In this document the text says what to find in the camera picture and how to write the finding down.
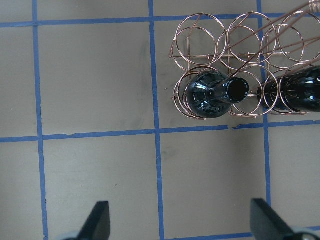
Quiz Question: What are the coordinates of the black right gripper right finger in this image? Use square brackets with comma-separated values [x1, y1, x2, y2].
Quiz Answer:
[250, 198, 295, 240]

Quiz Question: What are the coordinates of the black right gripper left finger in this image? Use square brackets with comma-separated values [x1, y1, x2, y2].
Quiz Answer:
[77, 201, 111, 240]

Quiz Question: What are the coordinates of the black wine bottle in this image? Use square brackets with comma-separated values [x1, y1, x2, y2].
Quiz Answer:
[186, 70, 250, 119]
[257, 66, 320, 113]

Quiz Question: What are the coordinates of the black wine bottle in basket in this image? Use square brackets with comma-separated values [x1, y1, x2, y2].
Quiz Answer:
[257, 66, 320, 113]

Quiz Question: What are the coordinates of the copper wire wine basket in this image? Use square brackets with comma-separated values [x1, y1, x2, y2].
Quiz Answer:
[169, 0, 320, 120]

